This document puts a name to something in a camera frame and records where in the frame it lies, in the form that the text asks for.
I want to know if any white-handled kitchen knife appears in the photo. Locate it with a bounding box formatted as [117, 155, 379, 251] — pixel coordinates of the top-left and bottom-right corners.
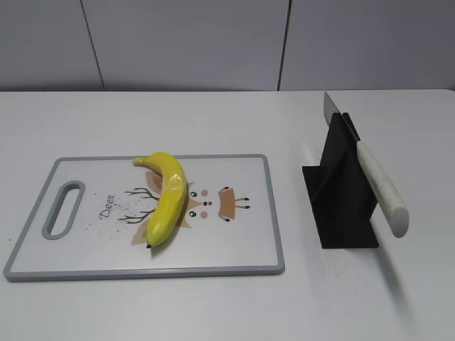
[323, 94, 410, 238]

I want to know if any black knife stand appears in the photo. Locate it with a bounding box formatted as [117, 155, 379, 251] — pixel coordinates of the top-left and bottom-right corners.
[302, 113, 379, 249]

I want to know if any white deer-print cutting board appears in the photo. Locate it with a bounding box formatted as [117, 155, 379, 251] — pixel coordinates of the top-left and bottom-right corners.
[4, 154, 285, 281]

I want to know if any yellow plastic banana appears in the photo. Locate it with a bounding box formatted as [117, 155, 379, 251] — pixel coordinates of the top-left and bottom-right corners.
[133, 152, 188, 249]

